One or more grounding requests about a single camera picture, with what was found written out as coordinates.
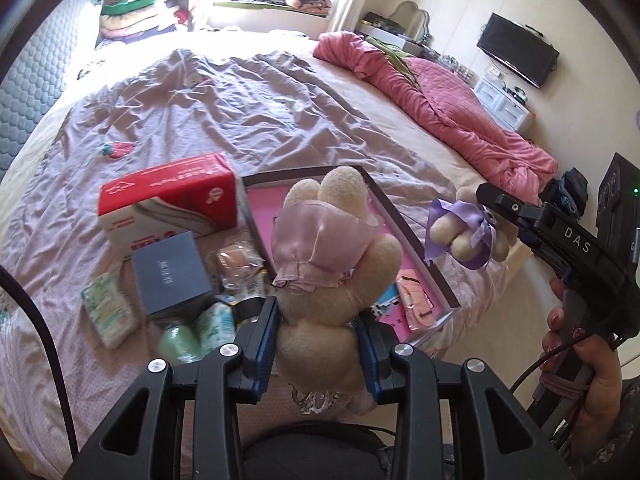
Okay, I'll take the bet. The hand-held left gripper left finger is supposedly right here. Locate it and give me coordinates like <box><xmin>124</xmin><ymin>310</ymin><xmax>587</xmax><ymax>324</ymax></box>
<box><xmin>62</xmin><ymin>296</ymin><xmax>280</xmax><ymax>480</ymax></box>

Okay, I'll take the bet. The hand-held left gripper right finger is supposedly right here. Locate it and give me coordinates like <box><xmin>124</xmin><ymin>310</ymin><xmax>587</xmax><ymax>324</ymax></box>
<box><xmin>356</xmin><ymin>310</ymin><xmax>576</xmax><ymax>480</ymax></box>

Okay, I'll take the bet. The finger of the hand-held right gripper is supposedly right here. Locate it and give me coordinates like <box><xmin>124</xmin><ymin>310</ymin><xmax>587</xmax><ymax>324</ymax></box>
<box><xmin>475</xmin><ymin>182</ymin><xmax>543</xmax><ymax>246</ymax></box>

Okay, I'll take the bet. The teal floral tissue packet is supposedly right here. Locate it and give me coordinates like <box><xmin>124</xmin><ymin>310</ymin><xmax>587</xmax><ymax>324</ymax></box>
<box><xmin>196</xmin><ymin>302</ymin><xmax>238</xmax><ymax>353</ymax></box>

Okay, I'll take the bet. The small plush bear purple ribbon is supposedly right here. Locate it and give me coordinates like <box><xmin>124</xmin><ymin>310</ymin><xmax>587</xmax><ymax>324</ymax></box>
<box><xmin>425</xmin><ymin>187</ymin><xmax>521</xmax><ymax>268</ymax></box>

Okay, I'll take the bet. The beige plush bear pink dress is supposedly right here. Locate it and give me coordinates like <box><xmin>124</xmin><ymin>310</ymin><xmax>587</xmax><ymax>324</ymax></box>
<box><xmin>270</xmin><ymin>166</ymin><xmax>403</xmax><ymax>413</ymax></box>

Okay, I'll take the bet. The dark shallow cardboard box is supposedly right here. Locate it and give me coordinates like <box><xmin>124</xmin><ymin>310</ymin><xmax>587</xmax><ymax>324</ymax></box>
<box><xmin>242</xmin><ymin>164</ymin><xmax>461</xmax><ymax>346</ymax></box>

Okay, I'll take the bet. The person's right forearm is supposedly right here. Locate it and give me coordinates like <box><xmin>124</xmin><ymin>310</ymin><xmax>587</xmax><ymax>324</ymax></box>
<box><xmin>565</xmin><ymin>375</ymin><xmax>640</xmax><ymax>480</ymax></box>

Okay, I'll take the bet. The person's right hand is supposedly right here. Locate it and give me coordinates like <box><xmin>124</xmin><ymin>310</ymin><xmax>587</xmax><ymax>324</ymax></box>
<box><xmin>542</xmin><ymin>279</ymin><xmax>623</xmax><ymax>440</ymax></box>

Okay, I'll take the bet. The dark clothes heap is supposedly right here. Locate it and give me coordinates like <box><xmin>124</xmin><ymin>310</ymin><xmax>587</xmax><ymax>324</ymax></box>
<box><xmin>542</xmin><ymin>169</ymin><xmax>588</xmax><ymax>221</ymax></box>

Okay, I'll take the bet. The peach plush toy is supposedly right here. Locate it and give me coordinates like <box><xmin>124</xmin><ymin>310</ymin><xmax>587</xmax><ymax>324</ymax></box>
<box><xmin>395</xmin><ymin>269</ymin><xmax>436</xmax><ymax>328</ymax></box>

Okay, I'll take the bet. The small mint green packet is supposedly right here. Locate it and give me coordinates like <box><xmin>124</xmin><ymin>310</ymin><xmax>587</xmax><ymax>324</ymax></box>
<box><xmin>159</xmin><ymin>324</ymin><xmax>203</xmax><ymax>366</ymax></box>

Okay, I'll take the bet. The clear wrapped bread packet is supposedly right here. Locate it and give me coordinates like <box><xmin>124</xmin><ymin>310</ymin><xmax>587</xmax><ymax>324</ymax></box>
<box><xmin>207</xmin><ymin>242</ymin><xmax>266</xmax><ymax>291</ymax></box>

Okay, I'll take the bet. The white drawer cabinet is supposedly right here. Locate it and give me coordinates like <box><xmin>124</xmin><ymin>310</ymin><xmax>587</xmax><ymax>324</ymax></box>
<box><xmin>472</xmin><ymin>72</ymin><xmax>536</xmax><ymax>133</ymax></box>

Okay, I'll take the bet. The pink quilt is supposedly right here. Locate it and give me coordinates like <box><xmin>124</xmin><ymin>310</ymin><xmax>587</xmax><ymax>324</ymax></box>
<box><xmin>312</xmin><ymin>31</ymin><xmax>558</xmax><ymax>196</ymax></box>

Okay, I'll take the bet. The dark blue box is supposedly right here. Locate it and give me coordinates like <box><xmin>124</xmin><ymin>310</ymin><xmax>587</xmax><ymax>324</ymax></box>
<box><xmin>131</xmin><ymin>231</ymin><xmax>213</xmax><ymax>317</ymax></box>

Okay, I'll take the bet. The pink book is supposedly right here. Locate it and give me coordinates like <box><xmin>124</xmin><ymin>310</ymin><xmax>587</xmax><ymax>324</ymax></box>
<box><xmin>250</xmin><ymin>180</ymin><xmax>436</xmax><ymax>311</ymax></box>

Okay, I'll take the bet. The black television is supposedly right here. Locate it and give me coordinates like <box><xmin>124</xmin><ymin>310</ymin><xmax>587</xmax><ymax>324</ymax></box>
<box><xmin>476</xmin><ymin>12</ymin><xmax>560</xmax><ymax>90</ymax></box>

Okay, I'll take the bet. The pale floral tissue packet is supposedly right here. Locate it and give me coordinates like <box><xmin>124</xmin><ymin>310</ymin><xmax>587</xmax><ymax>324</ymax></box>
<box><xmin>81</xmin><ymin>270</ymin><xmax>142</xmax><ymax>351</ymax></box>

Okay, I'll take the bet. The red tissue box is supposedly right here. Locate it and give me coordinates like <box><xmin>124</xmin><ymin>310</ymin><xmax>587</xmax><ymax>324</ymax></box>
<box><xmin>97</xmin><ymin>152</ymin><xmax>241</xmax><ymax>263</ymax></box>

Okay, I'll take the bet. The cluttered dressing table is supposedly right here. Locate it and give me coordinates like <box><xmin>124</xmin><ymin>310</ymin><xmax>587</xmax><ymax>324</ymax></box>
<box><xmin>357</xmin><ymin>10</ymin><xmax>476</xmax><ymax>81</ymax></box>

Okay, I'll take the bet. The vanity mirror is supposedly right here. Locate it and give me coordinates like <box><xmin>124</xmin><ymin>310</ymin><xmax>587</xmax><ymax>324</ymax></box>
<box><xmin>387</xmin><ymin>1</ymin><xmax>433</xmax><ymax>43</ymax></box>

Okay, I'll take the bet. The lilac printed duvet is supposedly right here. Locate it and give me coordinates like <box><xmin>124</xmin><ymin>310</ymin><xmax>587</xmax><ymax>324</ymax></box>
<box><xmin>0</xmin><ymin>47</ymin><xmax>501</xmax><ymax>461</ymax></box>

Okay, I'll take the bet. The orange patterned blanket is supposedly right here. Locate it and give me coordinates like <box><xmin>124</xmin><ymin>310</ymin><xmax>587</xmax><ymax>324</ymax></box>
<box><xmin>240</xmin><ymin>0</ymin><xmax>332</xmax><ymax>16</ymax></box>

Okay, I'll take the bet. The grey padded headboard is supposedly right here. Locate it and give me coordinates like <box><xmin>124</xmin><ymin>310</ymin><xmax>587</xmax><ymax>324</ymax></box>
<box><xmin>0</xmin><ymin>0</ymin><xmax>101</xmax><ymax>181</ymax></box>

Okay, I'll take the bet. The pile of colourful pillows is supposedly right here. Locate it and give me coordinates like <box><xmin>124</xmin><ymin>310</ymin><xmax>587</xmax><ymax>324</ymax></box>
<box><xmin>97</xmin><ymin>0</ymin><xmax>196</xmax><ymax>43</ymax></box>

